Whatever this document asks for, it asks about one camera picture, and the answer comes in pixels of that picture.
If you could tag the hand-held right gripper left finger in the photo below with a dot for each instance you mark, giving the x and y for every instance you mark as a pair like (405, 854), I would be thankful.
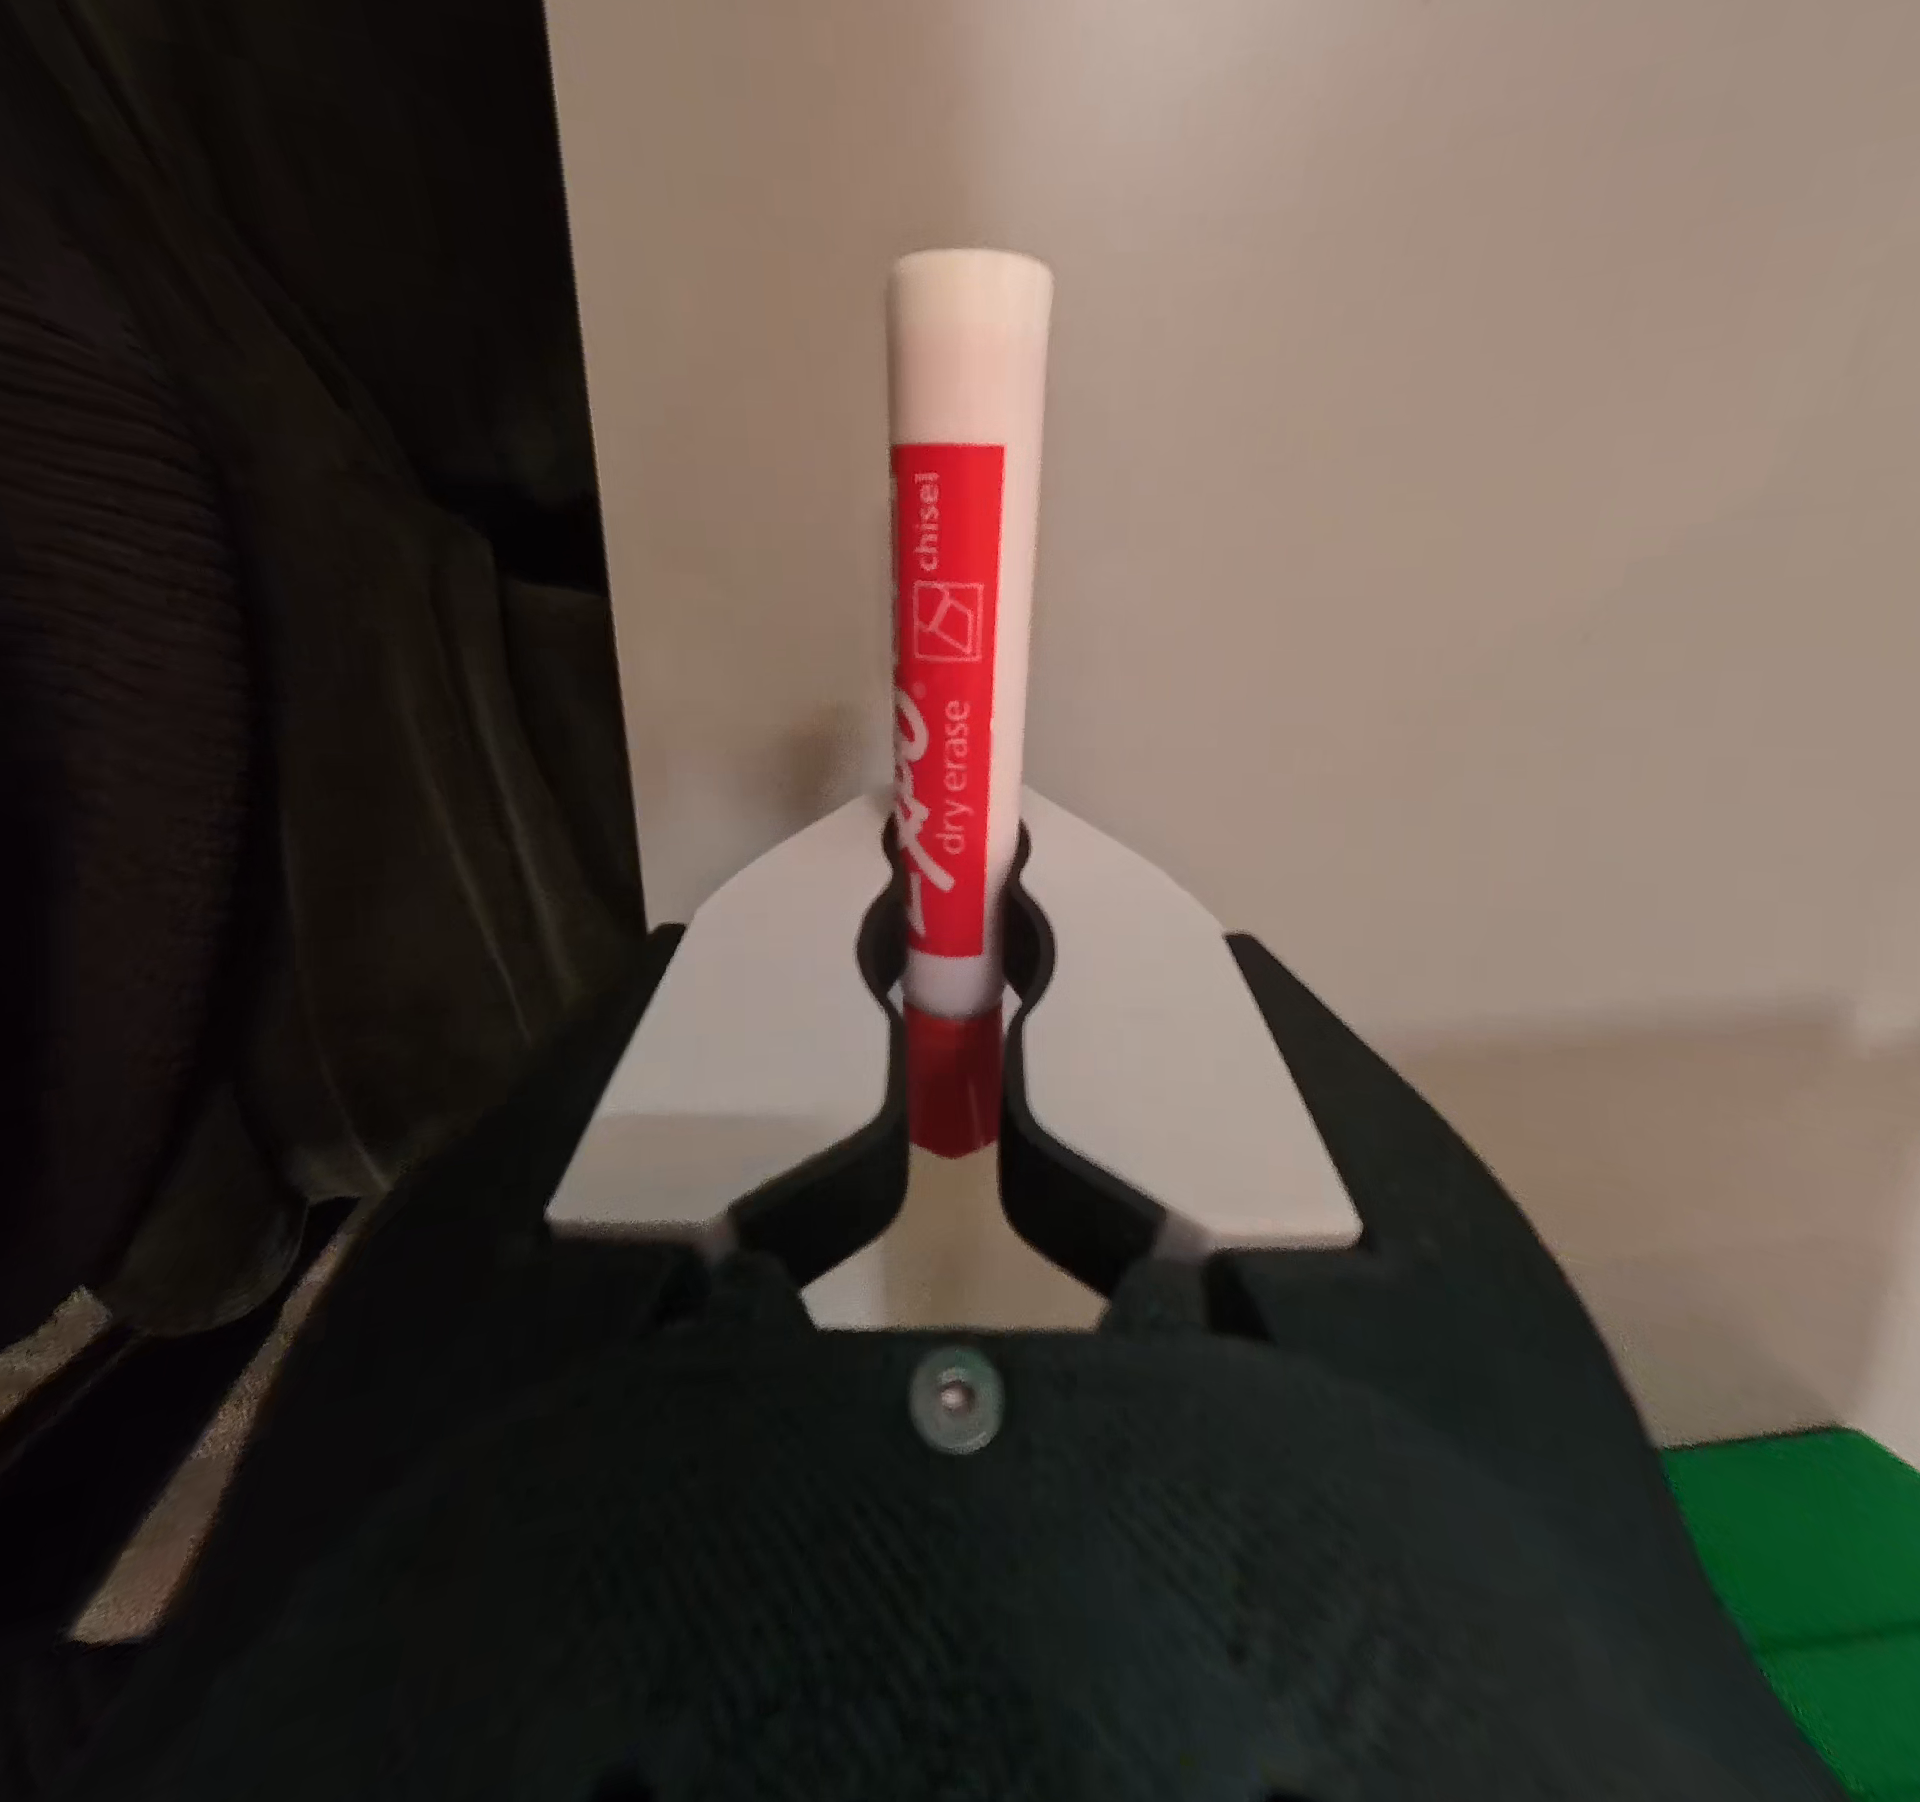
(751, 1081)

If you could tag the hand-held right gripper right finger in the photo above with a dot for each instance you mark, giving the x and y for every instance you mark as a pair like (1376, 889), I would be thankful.
(1186, 1098)

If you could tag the red dry erase marker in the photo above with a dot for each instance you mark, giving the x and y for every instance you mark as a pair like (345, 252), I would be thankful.
(968, 361)

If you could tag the green plastic bin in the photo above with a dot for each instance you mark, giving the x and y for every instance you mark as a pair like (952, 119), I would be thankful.
(1815, 1607)

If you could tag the person's black sweater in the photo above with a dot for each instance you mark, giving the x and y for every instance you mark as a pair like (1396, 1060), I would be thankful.
(91, 706)

